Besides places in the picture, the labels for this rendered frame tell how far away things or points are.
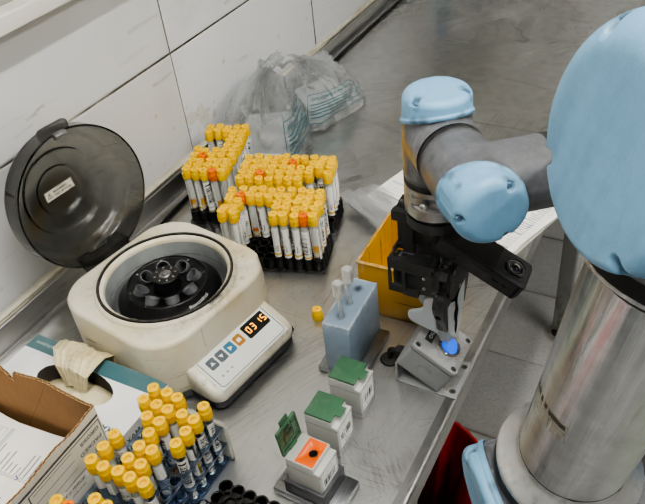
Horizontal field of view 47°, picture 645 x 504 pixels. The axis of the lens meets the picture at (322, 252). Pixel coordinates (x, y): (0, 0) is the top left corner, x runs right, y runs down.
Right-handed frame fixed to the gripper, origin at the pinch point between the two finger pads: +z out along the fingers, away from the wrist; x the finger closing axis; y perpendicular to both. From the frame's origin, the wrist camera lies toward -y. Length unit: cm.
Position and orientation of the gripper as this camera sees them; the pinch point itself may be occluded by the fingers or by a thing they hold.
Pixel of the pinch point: (452, 335)
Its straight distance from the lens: 99.5
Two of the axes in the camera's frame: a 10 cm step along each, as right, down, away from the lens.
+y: -8.8, -2.3, 4.2
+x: -4.7, 5.9, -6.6
